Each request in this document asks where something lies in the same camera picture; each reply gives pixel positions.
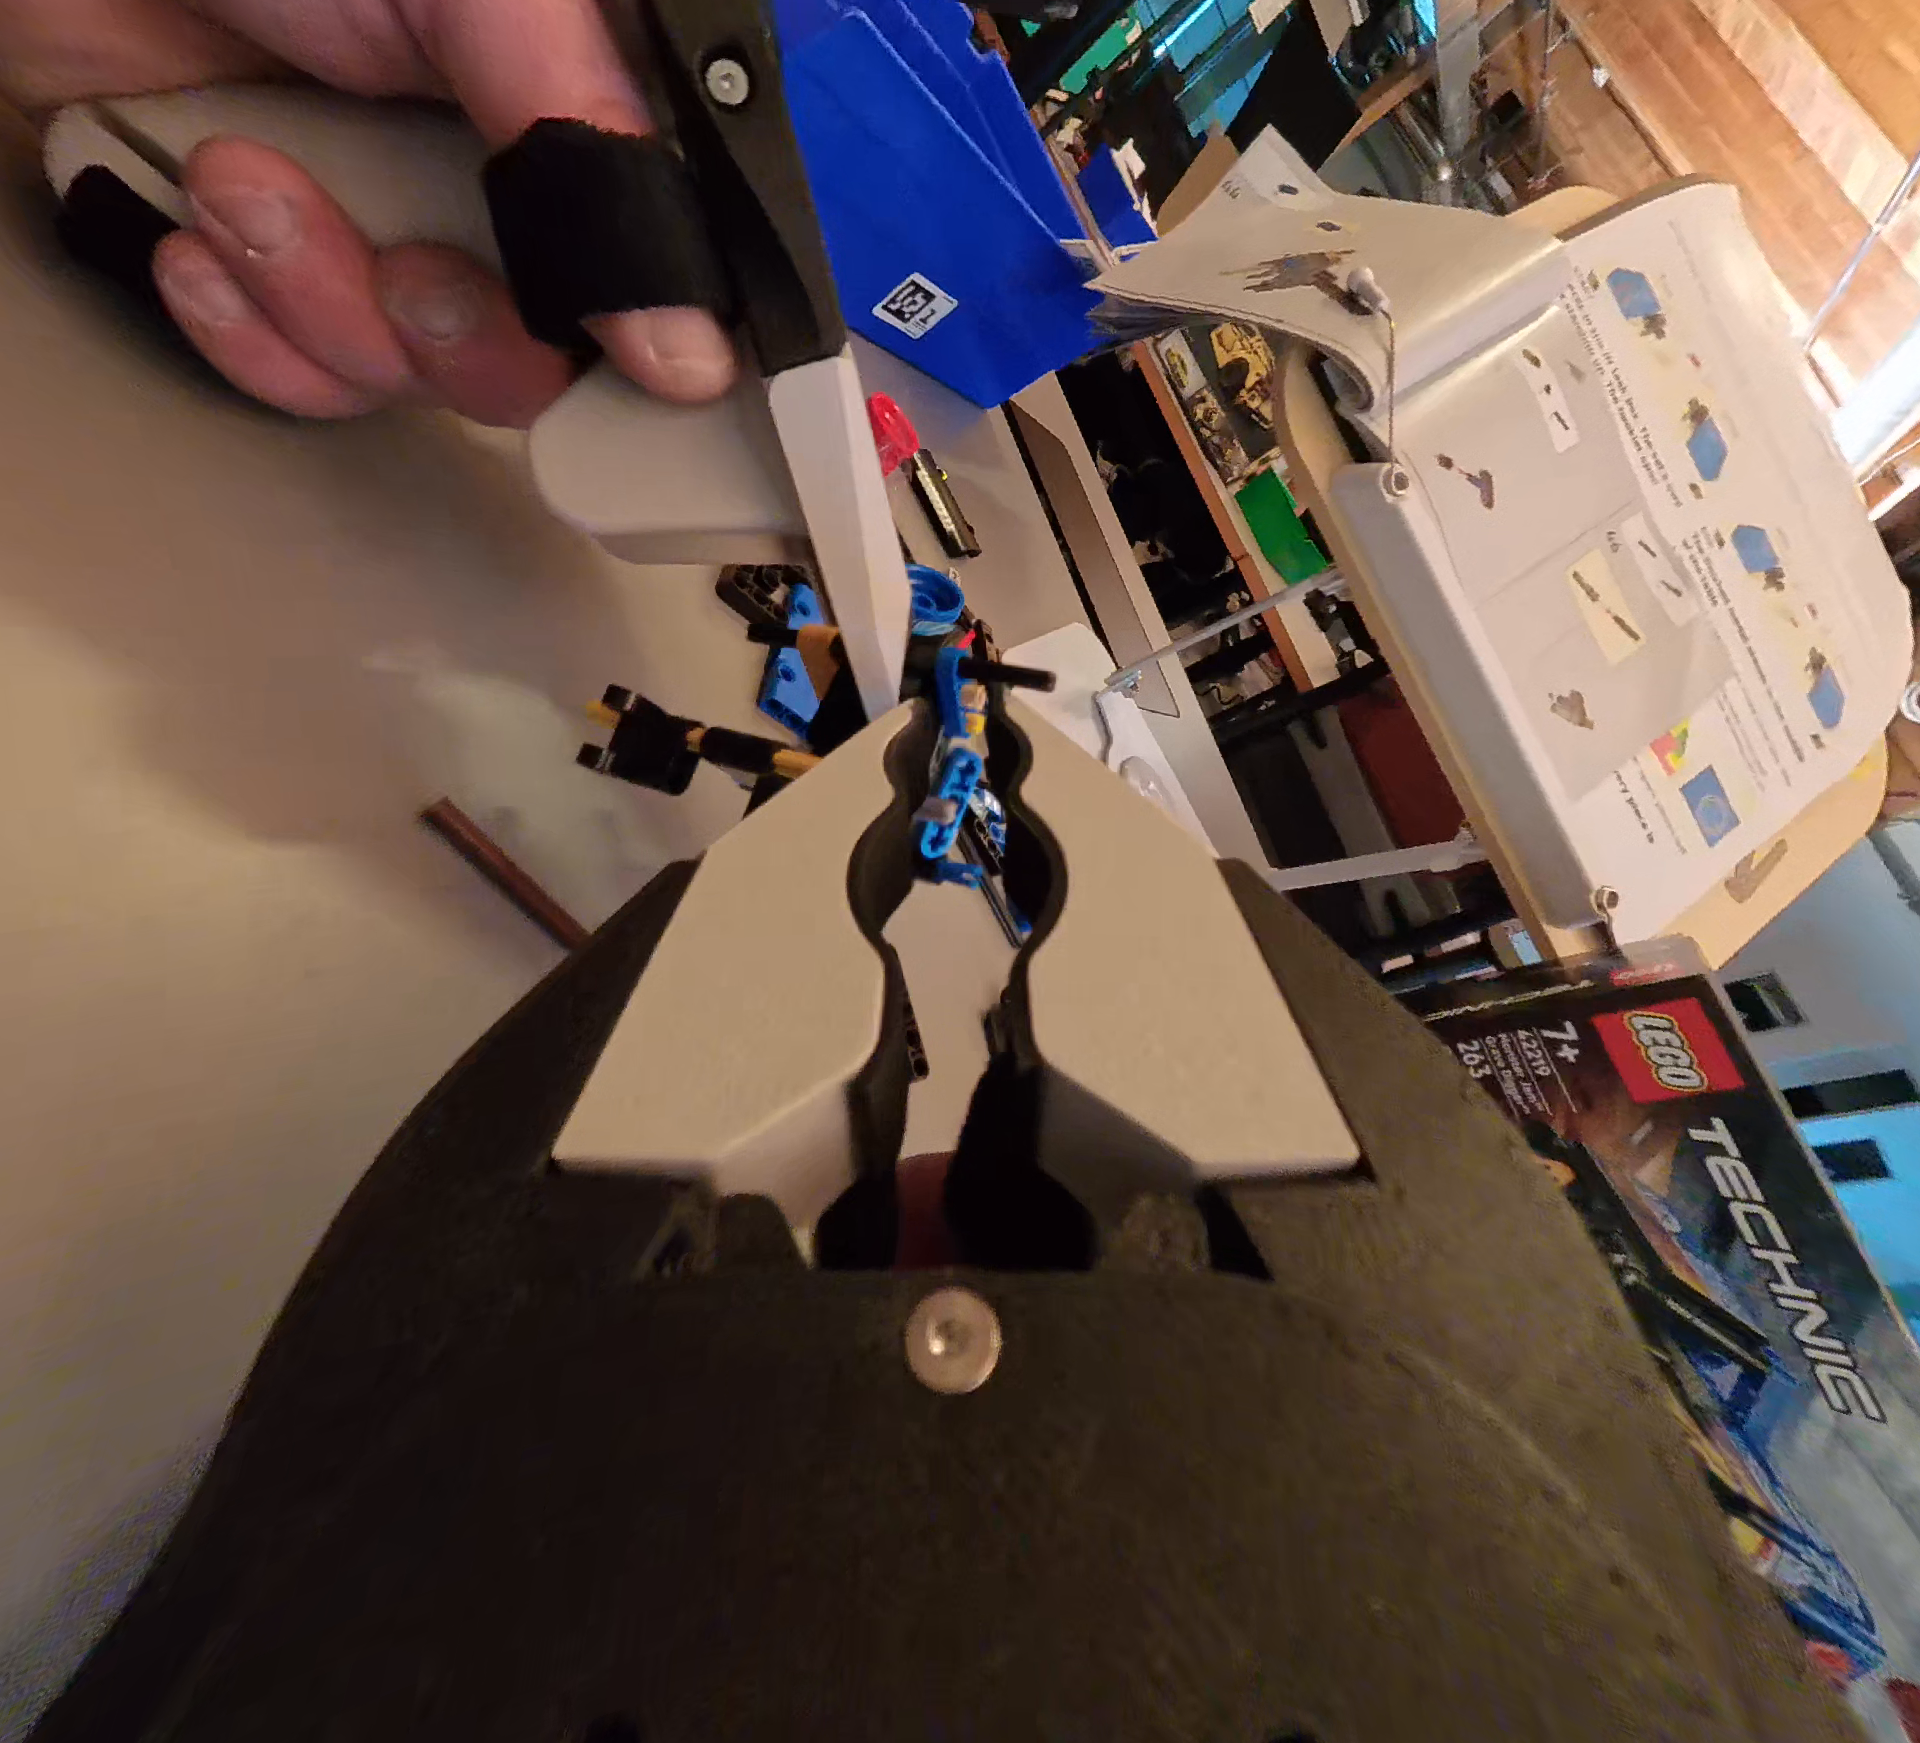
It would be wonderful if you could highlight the black piece with yellow axle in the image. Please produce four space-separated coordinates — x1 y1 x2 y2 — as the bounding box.
574 682 828 796

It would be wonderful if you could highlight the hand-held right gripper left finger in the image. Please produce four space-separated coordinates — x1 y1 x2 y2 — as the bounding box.
548 704 918 1271

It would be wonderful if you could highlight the small brick assembly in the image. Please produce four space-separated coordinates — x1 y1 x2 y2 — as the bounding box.
897 641 1057 942

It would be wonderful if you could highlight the toy truck set box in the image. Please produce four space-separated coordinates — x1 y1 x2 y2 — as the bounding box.
1411 940 1920 1706

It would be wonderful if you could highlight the blue curved panel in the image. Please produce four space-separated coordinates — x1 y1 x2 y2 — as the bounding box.
749 580 826 731

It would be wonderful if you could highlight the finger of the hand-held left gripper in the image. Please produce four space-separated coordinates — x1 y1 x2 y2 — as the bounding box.
765 346 918 729

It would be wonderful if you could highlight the blue storage bin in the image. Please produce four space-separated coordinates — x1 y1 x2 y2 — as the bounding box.
755 0 1157 411

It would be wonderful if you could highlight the white book stand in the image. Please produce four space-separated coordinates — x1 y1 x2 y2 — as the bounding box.
996 176 1900 977

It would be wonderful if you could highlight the instruction booklet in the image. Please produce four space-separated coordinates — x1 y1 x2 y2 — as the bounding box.
1084 126 1920 942

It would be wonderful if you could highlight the grey desk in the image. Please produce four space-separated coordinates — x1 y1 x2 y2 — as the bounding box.
0 77 1248 1715

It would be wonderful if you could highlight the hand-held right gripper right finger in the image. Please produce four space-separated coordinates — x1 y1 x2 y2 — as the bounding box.
954 704 1365 1271

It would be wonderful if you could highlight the black curved panel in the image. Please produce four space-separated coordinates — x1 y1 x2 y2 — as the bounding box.
903 449 986 565

